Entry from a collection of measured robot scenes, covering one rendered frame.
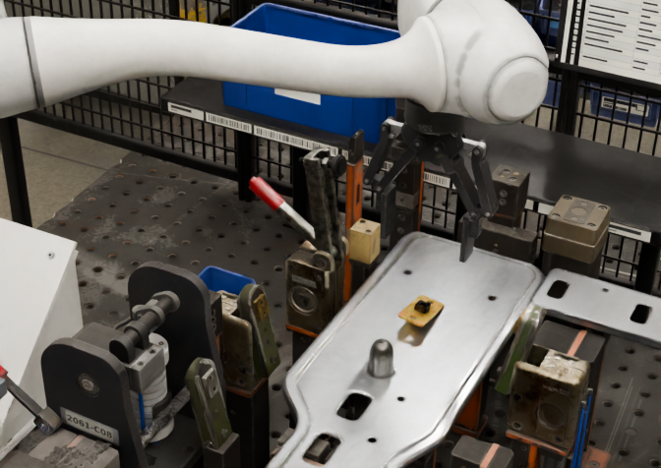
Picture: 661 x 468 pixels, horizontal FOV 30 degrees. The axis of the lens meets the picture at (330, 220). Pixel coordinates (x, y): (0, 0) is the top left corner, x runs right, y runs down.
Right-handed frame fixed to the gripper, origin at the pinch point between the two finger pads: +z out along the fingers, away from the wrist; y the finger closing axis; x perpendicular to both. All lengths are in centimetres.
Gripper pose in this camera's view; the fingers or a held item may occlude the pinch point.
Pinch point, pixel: (427, 233)
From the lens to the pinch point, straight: 162.1
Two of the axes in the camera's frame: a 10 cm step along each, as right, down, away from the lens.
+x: 4.6, -4.7, 7.5
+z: -0.1, 8.4, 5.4
